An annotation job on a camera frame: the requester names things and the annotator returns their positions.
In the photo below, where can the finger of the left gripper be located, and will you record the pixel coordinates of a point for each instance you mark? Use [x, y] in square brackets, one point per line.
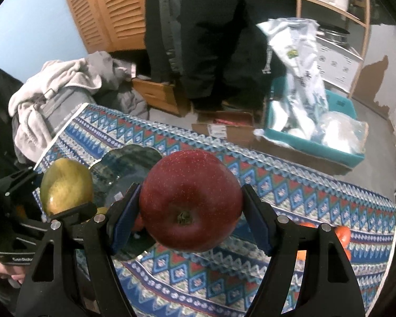
[74, 217]

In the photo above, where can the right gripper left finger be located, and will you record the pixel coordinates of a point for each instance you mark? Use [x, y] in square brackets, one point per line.
[83, 283]

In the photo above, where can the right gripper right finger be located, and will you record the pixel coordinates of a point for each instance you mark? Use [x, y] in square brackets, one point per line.
[329, 286]

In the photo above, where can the green yellow pear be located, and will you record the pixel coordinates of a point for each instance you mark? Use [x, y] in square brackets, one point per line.
[66, 184]

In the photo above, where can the small orange tangerine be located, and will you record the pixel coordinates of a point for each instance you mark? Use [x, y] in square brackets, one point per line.
[344, 235]

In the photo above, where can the red apple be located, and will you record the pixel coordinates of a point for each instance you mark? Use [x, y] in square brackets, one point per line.
[190, 201]

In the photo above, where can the person's left hand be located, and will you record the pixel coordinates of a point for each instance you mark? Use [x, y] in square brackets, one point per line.
[16, 273]

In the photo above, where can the dark green glass bowl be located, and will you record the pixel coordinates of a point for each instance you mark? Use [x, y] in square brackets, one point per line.
[112, 176]

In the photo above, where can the pile of grey clothes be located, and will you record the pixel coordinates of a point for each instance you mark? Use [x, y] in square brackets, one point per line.
[48, 99]

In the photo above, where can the patterned blue tablecloth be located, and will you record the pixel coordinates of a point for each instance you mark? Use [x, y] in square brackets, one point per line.
[225, 280]

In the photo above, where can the clear plastic bag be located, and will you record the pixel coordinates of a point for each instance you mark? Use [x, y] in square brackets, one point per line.
[341, 132]

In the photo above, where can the brown cardboard box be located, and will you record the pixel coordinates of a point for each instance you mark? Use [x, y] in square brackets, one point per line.
[234, 126]

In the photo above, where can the white rice bag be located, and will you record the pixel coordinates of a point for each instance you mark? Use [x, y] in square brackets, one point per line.
[303, 98]

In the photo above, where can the teal cardboard box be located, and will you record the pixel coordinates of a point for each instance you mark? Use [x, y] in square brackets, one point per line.
[283, 128]

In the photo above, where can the wooden louvered cabinet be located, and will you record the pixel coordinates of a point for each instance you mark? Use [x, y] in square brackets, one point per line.
[110, 25]

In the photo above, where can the hanging dark clothes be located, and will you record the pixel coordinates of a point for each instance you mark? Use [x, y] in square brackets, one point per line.
[213, 49]

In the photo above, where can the wooden shelf rack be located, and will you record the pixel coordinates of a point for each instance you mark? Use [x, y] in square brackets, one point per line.
[342, 40]

